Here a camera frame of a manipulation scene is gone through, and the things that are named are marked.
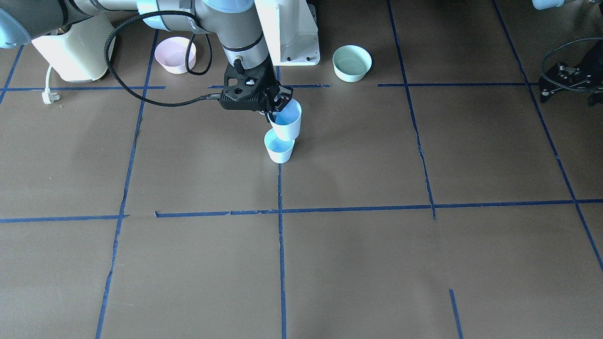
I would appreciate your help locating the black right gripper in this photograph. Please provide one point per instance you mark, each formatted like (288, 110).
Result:
(269, 81)

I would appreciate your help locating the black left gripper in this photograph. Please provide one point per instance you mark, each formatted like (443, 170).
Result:
(594, 64)

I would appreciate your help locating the light blue cup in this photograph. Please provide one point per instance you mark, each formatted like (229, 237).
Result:
(279, 151)
(288, 121)

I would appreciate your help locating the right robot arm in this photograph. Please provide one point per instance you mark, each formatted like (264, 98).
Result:
(234, 22)

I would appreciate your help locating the green bowl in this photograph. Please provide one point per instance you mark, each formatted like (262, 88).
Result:
(351, 63)

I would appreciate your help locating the pink bowl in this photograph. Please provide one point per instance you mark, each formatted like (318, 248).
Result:
(171, 54)

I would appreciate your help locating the cream toaster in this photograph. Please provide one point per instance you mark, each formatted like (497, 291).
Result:
(78, 54)

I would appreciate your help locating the white power plug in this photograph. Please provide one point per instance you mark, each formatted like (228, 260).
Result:
(49, 97)

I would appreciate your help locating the white pedestal column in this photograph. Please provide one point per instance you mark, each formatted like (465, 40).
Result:
(290, 31)

